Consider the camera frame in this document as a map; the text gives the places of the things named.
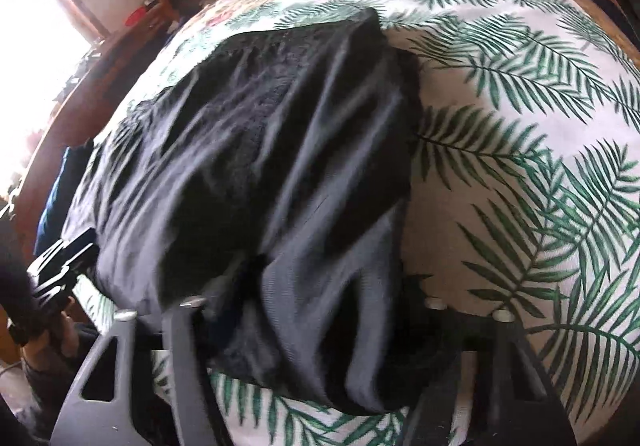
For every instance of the folded blue garment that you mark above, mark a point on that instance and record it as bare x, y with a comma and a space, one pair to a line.
52, 219

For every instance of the long wooden desk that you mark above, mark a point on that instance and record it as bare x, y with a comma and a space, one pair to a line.
84, 113

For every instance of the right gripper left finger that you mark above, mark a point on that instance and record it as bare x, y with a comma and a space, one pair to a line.
141, 388

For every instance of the black jacket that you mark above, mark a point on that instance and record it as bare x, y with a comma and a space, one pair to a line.
273, 179

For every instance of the palm leaf bedspread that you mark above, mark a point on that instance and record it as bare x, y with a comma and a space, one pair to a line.
524, 196

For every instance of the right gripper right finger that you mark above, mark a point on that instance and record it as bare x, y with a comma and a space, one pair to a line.
494, 391

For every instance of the red bowl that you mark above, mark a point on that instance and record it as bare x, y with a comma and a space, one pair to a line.
135, 16

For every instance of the person's left hand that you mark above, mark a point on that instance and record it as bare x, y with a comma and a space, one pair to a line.
63, 346

